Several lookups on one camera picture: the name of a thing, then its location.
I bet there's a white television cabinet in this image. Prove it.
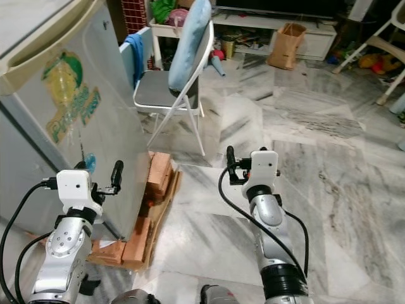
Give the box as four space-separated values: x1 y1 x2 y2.
212 13 337 61

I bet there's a pink bag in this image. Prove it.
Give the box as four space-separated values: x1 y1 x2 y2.
166 8 190 28

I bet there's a blue cloth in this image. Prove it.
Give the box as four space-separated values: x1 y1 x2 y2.
123 33 145 87

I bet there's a light blue pillow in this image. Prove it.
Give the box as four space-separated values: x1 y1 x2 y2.
168 0 213 96

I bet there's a grey robot right leg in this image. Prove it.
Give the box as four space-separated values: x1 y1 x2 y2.
199 285 236 304

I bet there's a grey fridge with fruit sticker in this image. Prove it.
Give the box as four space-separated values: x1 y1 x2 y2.
0 0 153 240

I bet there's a green cloth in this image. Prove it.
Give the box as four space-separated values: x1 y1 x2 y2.
152 0 177 25

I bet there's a short black left arm cable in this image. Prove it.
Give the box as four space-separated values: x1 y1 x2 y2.
14 232 51 304

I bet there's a yellow toy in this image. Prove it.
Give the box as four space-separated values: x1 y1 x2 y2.
358 54 402 75

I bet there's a gold can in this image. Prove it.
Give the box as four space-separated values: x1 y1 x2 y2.
221 37 235 60

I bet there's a grey robot leg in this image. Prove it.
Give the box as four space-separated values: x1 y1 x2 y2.
199 285 236 304
111 289 146 304

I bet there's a brown paper bag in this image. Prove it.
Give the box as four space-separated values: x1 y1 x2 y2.
267 23 307 70

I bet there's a white basket rack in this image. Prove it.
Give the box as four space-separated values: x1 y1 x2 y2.
149 19 175 70

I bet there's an orange brick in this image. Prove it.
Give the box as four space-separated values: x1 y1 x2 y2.
148 152 175 194
121 215 154 265

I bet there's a red lattice panel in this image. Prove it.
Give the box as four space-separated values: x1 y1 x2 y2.
121 0 147 36

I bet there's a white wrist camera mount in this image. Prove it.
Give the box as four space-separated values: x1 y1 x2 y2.
250 150 281 188
56 170 99 216

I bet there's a black television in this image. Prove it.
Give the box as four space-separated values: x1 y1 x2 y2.
215 0 349 17

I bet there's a grey robot left leg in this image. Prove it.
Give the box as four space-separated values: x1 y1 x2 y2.
111 289 146 304

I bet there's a long black left arm cable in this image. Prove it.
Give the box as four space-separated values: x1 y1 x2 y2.
0 179 58 304

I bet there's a white folding chair grey seat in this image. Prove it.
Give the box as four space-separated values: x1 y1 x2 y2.
133 19 215 156

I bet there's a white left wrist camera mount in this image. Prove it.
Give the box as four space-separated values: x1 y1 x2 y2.
56 170 99 216

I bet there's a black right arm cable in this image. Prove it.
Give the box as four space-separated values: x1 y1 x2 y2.
218 170 311 279

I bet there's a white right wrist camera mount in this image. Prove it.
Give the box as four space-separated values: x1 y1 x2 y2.
250 150 281 188

